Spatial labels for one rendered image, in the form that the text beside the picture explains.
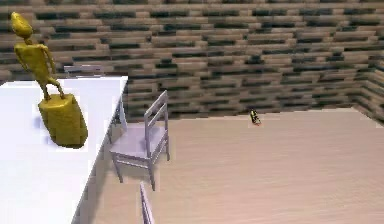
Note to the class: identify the golden figure statue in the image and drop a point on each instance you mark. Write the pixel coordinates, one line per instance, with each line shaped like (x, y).
(61, 116)

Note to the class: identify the small black yellow object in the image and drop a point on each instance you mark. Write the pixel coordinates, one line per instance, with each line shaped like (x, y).
(255, 117)

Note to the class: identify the white table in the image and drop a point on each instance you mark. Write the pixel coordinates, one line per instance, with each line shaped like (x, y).
(30, 180)

